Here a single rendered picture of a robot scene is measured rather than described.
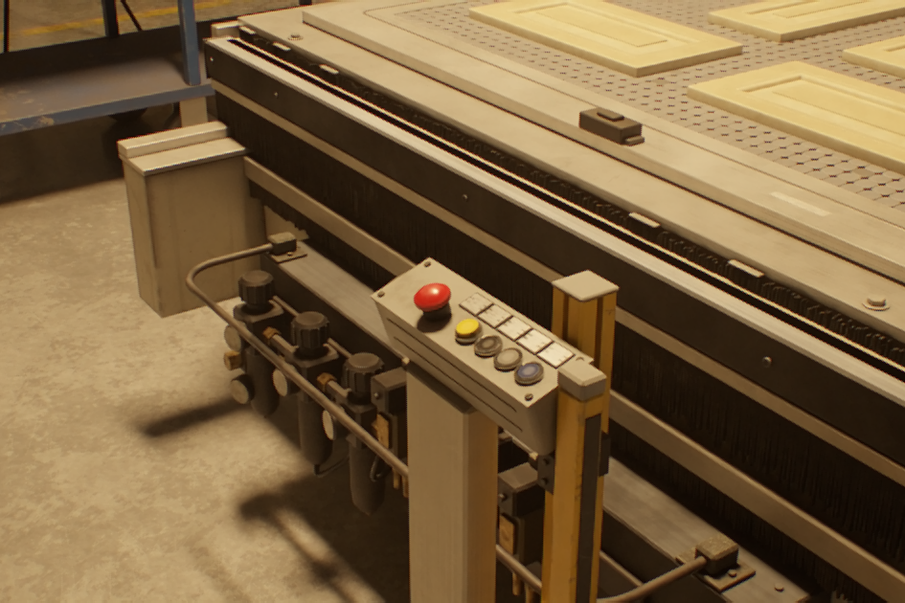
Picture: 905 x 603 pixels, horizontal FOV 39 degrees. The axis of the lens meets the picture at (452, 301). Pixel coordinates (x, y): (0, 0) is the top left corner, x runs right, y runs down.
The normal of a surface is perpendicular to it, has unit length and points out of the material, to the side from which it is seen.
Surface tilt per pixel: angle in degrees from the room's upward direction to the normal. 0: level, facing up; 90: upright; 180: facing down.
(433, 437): 90
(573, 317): 90
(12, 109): 0
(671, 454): 90
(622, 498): 0
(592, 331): 90
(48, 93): 0
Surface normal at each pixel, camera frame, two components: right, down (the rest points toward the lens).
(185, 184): 0.57, 0.37
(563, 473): -0.82, 0.26
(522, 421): -0.78, 0.52
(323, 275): 0.00, -0.89
